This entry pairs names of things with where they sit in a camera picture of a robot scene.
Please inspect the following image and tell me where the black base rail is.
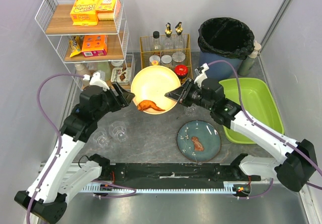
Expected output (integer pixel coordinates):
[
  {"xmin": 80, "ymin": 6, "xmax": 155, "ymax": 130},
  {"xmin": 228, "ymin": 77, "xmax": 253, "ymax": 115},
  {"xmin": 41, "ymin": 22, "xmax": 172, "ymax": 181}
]
[{"xmin": 99, "ymin": 163, "xmax": 249, "ymax": 190}]

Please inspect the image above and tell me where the green plastic tray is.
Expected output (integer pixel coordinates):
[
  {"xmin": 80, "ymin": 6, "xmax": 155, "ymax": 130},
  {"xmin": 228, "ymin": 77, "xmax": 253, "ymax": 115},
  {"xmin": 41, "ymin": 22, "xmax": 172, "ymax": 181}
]
[{"xmin": 219, "ymin": 78, "xmax": 284, "ymax": 144}]

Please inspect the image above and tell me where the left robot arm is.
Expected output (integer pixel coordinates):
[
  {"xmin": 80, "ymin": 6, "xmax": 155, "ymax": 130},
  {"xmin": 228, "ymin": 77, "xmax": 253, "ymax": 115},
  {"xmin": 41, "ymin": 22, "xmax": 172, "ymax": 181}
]
[{"xmin": 14, "ymin": 83, "xmax": 135, "ymax": 223}]

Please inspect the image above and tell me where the blue ceramic plate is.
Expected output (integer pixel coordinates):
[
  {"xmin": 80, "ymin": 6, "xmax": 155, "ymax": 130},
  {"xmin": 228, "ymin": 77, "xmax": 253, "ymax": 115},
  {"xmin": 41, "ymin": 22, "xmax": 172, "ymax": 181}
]
[{"xmin": 176, "ymin": 120, "xmax": 221, "ymax": 163}]

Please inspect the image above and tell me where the beige squeeze bottle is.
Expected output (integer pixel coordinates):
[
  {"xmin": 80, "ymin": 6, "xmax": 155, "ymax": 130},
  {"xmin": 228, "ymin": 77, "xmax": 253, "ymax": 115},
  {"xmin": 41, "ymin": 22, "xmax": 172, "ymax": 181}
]
[{"xmin": 74, "ymin": 63, "xmax": 91, "ymax": 86}]

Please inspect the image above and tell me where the orange cardboard box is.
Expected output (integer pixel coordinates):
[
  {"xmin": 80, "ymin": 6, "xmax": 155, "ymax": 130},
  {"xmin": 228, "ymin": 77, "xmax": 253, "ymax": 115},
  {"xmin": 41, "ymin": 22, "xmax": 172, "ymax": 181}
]
[{"xmin": 82, "ymin": 34, "xmax": 108, "ymax": 57}]

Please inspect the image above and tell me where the yellow cap sauce bottle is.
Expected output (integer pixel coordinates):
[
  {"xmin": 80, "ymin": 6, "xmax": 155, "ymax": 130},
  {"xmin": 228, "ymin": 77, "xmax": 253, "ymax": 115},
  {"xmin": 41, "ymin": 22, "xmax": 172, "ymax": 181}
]
[{"xmin": 149, "ymin": 55, "xmax": 160, "ymax": 66}]

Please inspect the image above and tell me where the red lid sauce jar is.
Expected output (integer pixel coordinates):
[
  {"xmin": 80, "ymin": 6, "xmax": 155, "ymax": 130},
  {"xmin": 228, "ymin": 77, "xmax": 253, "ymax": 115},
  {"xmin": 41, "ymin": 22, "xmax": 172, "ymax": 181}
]
[{"xmin": 174, "ymin": 64, "xmax": 188, "ymax": 83}]

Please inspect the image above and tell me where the orange fried chicken piece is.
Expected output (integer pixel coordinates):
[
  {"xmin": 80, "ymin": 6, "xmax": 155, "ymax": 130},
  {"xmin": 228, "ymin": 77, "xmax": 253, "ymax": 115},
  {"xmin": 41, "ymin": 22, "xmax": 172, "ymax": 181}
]
[{"xmin": 137, "ymin": 100, "xmax": 165, "ymax": 112}]

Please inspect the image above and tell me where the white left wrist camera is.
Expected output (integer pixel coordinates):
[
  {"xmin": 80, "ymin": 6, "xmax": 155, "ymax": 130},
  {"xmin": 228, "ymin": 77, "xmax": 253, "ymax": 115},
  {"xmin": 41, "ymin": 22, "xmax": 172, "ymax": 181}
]
[{"xmin": 83, "ymin": 70, "xmax": 109, "ymax": 89}]

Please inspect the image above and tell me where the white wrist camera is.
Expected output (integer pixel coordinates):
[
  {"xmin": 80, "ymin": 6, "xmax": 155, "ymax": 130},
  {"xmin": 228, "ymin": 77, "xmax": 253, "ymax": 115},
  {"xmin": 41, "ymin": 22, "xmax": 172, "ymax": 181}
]
[
  {"xmin": 194, "ymin": 63, "xmax": 209, "ymax": 88},
  {"xmin": 83, "ymin": 70, "xmax": 109, "ymax": 89}
]

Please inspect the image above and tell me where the glass oil bottle gold spout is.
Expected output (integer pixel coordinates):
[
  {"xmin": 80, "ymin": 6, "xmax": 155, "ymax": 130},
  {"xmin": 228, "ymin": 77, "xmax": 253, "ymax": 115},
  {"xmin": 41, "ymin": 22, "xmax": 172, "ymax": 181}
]
[{"xmin": 174, "ymin": 22, "xmax": 186, "ymax": 54}]

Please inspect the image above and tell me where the grey green pump bottle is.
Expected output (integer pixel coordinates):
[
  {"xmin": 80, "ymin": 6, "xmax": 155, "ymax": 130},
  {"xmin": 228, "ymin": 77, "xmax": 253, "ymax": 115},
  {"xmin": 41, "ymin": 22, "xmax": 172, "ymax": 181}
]
[{"xmin": 237, "ymin": 40, "xmax": 262, "ymax": 77}]

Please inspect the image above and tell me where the white lid container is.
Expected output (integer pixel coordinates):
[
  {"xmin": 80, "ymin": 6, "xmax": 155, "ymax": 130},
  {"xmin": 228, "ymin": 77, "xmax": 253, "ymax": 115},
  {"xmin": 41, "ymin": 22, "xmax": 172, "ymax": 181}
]
[{"xmin": 111, "ymin": 60, "xmax": 124, "ymax": 67}]

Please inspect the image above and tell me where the yellow candy bag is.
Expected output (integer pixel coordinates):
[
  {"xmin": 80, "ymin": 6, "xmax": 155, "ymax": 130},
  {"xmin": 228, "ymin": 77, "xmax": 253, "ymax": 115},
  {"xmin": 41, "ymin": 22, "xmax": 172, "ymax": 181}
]
[{"xmin": 69, "ymin": 36, "xmax": 82, "ymax": 58}]

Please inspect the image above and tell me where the clear glass cup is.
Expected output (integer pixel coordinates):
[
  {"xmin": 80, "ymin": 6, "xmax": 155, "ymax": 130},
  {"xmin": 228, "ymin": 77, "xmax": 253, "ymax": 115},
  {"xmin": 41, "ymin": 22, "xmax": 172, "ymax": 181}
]
[{"xmin": 185, "ymin": 104, "xmax": 197, "ymax": 116}]

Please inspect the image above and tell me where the blue trash bin black bag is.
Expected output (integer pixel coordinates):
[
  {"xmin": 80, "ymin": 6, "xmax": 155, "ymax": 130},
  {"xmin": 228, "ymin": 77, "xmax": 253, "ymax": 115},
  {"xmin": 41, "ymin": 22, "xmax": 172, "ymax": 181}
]
[{"xmin": 197, "ymin": 17, "xmax": 255, "ymax": 81}]

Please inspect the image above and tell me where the clear plastic cup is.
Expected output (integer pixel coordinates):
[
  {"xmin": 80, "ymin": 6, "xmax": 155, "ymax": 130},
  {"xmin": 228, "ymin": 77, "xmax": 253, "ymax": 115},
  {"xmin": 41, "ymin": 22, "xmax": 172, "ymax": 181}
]
[
  {"xmin": 109, "ymin": 121, "xmax": 127, "ymax": 142},
  {"xmin": 92, "ymin": 128, "xmax": 110, "ymax": 147}
]

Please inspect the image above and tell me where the beige round plate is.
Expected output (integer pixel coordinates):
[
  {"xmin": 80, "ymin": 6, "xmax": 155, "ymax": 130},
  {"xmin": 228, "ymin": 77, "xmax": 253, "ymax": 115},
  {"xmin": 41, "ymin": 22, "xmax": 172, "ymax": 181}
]
[{"xmin": 131, "ymin": 65, "xmax": 181, "ymax": 115}]

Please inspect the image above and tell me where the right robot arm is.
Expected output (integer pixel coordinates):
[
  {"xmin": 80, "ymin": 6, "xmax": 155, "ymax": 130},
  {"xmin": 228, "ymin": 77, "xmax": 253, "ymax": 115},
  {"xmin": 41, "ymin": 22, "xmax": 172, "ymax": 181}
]
[{"xmin": 165, "ymin": 79, "xmax": 318, "ymax": 192}]

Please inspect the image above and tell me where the yellow snack box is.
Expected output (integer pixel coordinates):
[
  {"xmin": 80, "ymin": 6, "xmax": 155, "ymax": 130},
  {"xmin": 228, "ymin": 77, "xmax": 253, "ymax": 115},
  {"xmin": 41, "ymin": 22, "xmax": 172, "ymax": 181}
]
[{"xmin": 70, "ymin": 0, "xmax": 99, "ymax": 26}]

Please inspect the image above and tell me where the white wire shelf rack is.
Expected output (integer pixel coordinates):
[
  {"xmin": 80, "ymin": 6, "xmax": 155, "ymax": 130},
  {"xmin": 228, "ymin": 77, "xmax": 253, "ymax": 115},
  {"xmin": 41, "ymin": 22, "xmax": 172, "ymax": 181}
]
[{"xmin": 35, "ymin": 0, "xmax": 135, "ymax": 90}]

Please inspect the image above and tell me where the yellow sponge pack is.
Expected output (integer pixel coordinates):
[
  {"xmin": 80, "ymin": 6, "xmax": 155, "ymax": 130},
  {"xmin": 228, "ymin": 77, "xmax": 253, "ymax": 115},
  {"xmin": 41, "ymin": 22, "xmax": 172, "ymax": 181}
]
[{"xmin": 95, "ymin": 0, "xmax": 117, "ymax": 21}]

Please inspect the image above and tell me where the tall clear jar silver lid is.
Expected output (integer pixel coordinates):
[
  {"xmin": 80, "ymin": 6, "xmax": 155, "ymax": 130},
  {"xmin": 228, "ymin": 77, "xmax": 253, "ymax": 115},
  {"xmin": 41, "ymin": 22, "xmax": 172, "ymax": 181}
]
[{"xmin": 172, "ymin": 51, "xmax": 186, "ymax": 67}]

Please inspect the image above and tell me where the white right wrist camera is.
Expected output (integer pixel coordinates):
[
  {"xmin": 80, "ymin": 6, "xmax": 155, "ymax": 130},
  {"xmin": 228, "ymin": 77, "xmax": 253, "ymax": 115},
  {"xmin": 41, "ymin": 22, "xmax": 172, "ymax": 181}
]
[{"xmin": 194, "ymin": 63, "xmax": 209, "ymax": 88}]

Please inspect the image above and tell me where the chobani yogurt tub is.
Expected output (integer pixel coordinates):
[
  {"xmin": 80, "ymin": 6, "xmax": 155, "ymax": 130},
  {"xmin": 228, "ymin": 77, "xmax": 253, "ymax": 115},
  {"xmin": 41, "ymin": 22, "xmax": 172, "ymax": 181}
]
[{"xmin": 111, "ymin": 67, "xmax": 131, "ymax": 85}]

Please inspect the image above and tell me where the yellow wire basket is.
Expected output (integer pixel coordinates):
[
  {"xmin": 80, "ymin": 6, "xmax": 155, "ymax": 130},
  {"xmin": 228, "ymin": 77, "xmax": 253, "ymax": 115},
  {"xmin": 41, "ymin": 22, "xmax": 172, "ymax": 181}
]
[{"xmin": 140, "ymin": 34, "xmax": 193, "ymax": 79}]

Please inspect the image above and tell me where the silver lid spice jar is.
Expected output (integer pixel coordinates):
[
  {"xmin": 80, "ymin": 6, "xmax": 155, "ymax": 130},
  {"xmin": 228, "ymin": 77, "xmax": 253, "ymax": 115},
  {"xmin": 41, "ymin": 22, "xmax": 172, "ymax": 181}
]
[{"xmin": 160, "ymin": 54, "xmax": 172, "ymax": 68}]

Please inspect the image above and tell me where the dark soy sauce bottle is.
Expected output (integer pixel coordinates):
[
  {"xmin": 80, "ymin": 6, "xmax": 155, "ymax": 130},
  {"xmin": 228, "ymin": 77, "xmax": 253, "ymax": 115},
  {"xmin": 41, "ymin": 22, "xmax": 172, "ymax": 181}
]
[{"xmin": 150, "ymin": 31, "xmax": 162, "ymax": 51}]

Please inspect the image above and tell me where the pale green bottle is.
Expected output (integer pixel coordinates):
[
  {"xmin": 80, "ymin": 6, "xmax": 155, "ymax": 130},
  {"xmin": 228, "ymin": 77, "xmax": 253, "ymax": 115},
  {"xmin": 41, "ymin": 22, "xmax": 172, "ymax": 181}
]
[{"xmin": 97, "ymin": 61, "xmax": 112, "ymax": 81}]

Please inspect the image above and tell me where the brown food piece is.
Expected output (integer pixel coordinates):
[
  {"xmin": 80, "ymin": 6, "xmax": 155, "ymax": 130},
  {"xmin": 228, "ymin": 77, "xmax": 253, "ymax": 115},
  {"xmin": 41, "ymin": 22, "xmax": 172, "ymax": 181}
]
[{"xmin": 191, "ymin": 136, "xmax": 204, "ymax": 152}]

